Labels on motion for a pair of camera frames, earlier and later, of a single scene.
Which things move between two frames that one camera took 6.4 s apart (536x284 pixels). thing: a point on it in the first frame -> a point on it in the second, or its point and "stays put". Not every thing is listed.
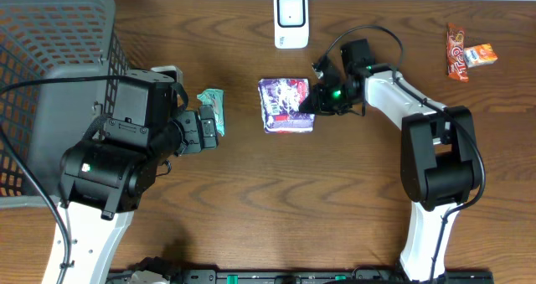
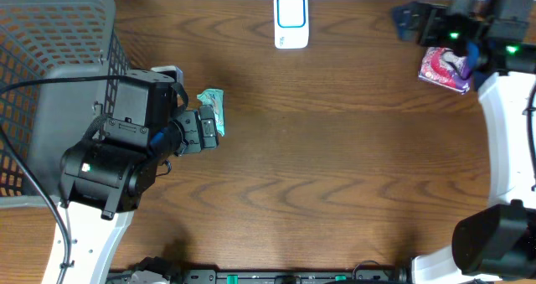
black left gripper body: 198,130 stays put
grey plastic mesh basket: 47,32 stays put
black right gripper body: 322,94 -> 430,26
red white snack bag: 280,100 -> 445,67
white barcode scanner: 291,20 stays put
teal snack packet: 215,97 stays put
